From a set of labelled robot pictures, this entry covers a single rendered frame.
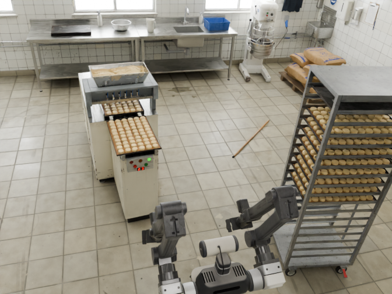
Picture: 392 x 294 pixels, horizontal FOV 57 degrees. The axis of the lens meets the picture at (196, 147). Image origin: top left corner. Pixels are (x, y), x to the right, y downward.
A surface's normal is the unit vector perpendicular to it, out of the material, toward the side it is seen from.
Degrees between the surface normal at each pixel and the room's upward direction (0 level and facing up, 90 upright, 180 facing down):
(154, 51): 90
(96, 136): 90
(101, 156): 90
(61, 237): 0
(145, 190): 90
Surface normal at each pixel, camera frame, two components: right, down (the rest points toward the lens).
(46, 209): 0.06, -0.82
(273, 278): 0.18, -0.43
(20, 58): 0.26, 0.56
